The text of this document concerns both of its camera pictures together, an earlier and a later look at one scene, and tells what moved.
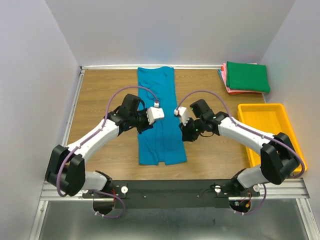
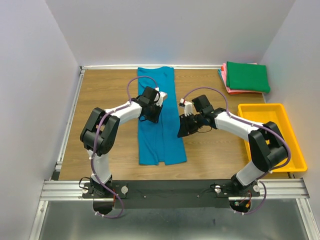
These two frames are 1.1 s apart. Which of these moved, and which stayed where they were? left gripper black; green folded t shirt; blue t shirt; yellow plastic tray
Moved: left gripper black
Stayed: blue t shirt; green folded t shirt; yellow plastic tray
